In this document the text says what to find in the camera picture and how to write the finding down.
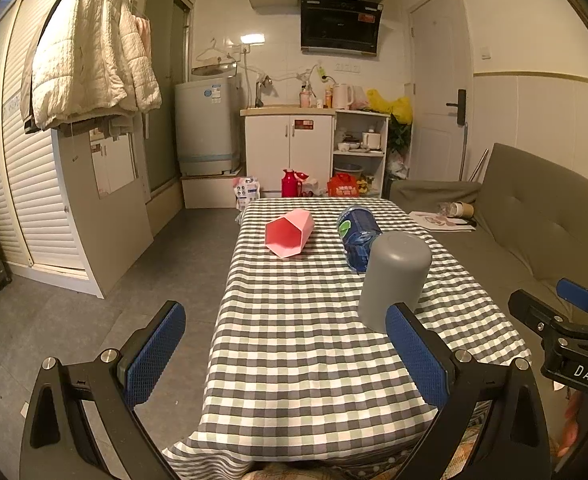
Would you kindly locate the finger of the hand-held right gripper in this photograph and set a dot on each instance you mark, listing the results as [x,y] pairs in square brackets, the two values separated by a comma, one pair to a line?
[576,294]
[533,310]

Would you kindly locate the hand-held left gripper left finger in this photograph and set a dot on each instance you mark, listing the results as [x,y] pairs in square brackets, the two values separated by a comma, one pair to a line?
[154,355]

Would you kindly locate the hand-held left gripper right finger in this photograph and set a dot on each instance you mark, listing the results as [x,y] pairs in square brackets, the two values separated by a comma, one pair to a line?
[416,355]

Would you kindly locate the pink cup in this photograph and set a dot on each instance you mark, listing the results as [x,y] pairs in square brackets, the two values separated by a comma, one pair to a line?
[289,234]

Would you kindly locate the grey cup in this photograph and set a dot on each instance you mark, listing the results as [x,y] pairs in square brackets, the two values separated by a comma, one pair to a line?
[396,275]

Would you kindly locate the brown paper cup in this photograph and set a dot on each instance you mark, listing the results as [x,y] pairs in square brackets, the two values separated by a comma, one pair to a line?
[461,208]

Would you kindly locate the person's right hand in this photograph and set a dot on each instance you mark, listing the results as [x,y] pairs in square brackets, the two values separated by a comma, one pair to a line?
[570,422]

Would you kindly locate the grey-green sofa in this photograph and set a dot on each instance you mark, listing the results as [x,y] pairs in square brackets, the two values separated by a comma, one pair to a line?
[523,200]

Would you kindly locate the checkered tablecloth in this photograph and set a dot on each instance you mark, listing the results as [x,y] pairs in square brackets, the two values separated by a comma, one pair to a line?
[294,320]

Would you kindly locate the printed paper sheet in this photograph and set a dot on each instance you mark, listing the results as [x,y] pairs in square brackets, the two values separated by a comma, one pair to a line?
[436,222]

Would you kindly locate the white leaning board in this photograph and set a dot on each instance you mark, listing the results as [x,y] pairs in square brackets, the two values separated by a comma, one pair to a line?
[99,230]

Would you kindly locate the red shopping bag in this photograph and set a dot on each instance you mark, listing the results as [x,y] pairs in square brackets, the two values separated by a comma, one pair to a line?
[343,186]

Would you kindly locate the white tissue package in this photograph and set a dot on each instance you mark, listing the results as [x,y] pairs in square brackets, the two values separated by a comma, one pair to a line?
[246,191]

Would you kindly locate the white open shelf unit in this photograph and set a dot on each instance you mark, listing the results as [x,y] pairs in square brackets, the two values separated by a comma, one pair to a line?
[384,155]

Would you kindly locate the red thermos jug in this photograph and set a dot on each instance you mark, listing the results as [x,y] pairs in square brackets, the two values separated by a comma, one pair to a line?
[290,185]

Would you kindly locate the white louvred wardrobe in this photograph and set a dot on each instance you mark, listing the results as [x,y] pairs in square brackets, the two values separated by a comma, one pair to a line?
[19,185]

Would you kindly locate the green plant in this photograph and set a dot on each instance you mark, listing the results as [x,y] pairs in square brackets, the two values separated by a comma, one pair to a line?
[398,137]

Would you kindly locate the white mug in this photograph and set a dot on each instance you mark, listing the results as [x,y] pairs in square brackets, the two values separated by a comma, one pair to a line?
[371,140]

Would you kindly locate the white washing machine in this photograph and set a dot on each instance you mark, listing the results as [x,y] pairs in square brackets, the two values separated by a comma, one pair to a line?
[205,120]

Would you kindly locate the white sink cabinet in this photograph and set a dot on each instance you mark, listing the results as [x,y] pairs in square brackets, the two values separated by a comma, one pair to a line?
[286,150]

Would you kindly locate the yellow plastic bag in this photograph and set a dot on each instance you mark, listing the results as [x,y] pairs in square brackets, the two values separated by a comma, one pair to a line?
[396,107]

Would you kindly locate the white door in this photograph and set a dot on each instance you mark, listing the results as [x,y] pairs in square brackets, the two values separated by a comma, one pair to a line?
[438,60]

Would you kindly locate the white electric kettle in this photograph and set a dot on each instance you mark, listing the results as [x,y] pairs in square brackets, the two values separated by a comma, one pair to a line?
[343,96]

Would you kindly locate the glass shower door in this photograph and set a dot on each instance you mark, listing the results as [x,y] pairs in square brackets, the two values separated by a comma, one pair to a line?
[166,85]

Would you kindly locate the metal faucet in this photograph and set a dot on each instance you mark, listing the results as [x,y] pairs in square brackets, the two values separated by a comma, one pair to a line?
[260,91]

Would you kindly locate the metal wash basin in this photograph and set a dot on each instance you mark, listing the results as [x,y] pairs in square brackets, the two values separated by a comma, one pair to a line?
[214,69]

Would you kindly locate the white puffer jacket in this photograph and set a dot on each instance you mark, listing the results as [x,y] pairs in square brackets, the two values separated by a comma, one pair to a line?
[89,55]

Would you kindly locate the white clothes hanger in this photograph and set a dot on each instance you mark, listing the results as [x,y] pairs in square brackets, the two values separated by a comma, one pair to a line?
[214,51]

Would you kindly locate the black range hood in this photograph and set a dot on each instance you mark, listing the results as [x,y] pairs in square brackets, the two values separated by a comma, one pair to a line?
[339,25]

